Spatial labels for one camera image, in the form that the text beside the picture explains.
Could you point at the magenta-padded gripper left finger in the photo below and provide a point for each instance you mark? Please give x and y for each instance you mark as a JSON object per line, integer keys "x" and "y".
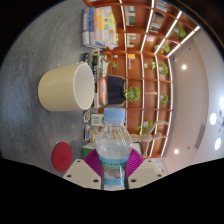
{"x": 80, "y": 173}

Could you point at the dark chair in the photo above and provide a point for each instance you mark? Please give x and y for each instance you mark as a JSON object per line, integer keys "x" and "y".
{"x": 116, "y": 89}

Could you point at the ceiling air vent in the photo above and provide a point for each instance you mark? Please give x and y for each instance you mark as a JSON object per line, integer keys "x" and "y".
{"x": 200, "y": 136}

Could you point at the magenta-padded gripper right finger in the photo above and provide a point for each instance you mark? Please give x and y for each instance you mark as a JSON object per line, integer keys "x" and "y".
{"x": 146, "y": 173}

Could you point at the colourful book stack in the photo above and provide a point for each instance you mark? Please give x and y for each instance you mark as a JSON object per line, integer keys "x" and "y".
{"x": 100, "y": 28}

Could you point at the clear water bottle blue cap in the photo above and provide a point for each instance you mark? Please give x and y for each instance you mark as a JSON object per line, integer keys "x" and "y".
{"x": 113, "y": 146}

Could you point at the recessed ceiling lights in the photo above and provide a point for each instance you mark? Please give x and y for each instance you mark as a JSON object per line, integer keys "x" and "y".
{"x": 184, "y": 67}

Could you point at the green white carton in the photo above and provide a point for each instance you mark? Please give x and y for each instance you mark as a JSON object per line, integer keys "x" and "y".
{"x": 97, "y": 119}

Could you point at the orange wooden shelf unit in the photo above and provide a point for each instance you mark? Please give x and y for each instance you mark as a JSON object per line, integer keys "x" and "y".
{"x": 133, "y": 66}

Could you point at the cream cup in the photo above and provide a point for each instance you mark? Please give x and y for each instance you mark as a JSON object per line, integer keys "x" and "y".
{"x": 60, "y": 88}

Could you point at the dark book stack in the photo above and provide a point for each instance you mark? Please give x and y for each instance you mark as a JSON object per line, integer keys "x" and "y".
{"x": 103, "y": 90}

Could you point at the flat round red coaster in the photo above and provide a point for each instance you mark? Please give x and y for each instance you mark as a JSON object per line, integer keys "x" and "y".
{"x": 62, "y": 156}

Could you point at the small colourful snack packet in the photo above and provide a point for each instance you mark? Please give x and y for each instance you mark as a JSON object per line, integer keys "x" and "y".
{"x": 86, "y": 115}
{"x": 87, "y": 132}

